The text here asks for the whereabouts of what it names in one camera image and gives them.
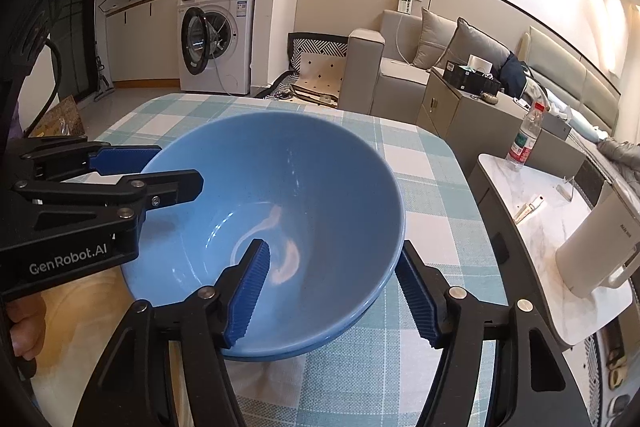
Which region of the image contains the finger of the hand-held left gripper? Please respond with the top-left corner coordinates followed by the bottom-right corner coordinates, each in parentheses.
top-left (12, 169), bottom-right (205, 243)
top-left (20, 137), bottom-right (163, 180)

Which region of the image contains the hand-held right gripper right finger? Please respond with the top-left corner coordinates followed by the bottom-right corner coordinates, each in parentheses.
top-left (394, 240), bottom-right (593, 427)

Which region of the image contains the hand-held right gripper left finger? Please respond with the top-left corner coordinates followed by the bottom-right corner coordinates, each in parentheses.
top-left (72, 238), bottom-right (271, 427)

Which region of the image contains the large cream plate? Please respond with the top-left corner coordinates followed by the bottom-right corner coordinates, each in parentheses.
top-left (31, 264), bottom-right (186, 427)

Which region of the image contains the light blue bowl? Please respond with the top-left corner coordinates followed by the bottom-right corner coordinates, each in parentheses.
top-left (120, 111), bottom-right (407, 353)

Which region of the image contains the person's left hand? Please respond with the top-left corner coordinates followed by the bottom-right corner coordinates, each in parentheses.
top-left (7, 294), bottom-right (49, 375)

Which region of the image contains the brown patterned gift bag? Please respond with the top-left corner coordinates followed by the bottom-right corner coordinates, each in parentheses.
top-left (27, 96), bottom-right (86, 140)

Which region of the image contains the white floor mop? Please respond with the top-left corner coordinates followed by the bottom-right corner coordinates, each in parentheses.
top-left (92, 37), bottom-right (117, 100)

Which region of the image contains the white kitchen counter cabinet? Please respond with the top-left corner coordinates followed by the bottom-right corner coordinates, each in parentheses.
top-left (105, 0), bottom-right (182, 90)

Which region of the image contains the black glass door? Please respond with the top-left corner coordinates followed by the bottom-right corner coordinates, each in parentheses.
top-left (50, 0), bottom-right (111, 100)

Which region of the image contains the white washing machine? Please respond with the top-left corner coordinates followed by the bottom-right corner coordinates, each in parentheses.
top-left (176, 0), bottom-right (257, 96)

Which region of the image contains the striped black white cushion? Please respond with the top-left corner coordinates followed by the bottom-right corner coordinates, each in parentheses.
top-left (255, 69), bottom-right (301, 100)

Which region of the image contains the white marble table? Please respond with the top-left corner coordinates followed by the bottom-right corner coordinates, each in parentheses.
top-left (467, 152), bottom-right (640, 350)

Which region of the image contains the checked teal tablecloth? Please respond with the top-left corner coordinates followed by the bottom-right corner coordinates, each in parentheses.
top-left (92, 93), bottom-right (508, 427)

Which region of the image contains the beige diamond print cushion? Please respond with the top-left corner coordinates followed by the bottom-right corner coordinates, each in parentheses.
top-left (292, 52), bottom-right (346, 100)

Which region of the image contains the white electric kettle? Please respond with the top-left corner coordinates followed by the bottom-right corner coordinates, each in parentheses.
top-left (555, 194), bottom-right (640, 300)

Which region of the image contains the beige side cabinet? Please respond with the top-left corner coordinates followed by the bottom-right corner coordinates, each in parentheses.
top-left (415, 67), bottom-right (551, 158)

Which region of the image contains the plastic water bottle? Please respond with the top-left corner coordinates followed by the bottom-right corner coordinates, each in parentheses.
top-left (505, 102), bottom-right (547, 166)

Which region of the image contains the black white geometric cushion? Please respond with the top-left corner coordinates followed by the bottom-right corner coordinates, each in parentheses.
top-left (287, 32), bottom-right (351, 72)

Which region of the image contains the beige sofa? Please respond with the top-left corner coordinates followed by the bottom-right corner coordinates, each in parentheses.
top-left (340, 9), bottom-right (516, 128)

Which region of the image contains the black box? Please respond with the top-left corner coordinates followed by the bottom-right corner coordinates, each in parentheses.
top-left (442, 61), bottom-right (502, 95)

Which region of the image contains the navy cloth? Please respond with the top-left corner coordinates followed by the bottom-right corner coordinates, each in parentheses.
top-left (500, 54), bottom-right (528, 98)

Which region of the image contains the grey puffer jacket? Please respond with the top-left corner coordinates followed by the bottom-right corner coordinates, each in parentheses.
top-left (597, 134), bottom-right (640, 180)

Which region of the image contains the grey sofa cushion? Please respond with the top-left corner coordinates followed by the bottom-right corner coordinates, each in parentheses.
top-left (412, 7), bottom-right (458, 70)
top-left (440, 19), bottom-right (511, 72)

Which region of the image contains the padded headboard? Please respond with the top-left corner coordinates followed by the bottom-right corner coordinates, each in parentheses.
top-left (520, 26), bottom-right (626, 132)

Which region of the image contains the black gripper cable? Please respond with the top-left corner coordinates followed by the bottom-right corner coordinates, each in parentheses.
top-left (29, 37), bottom-right (64, 138)

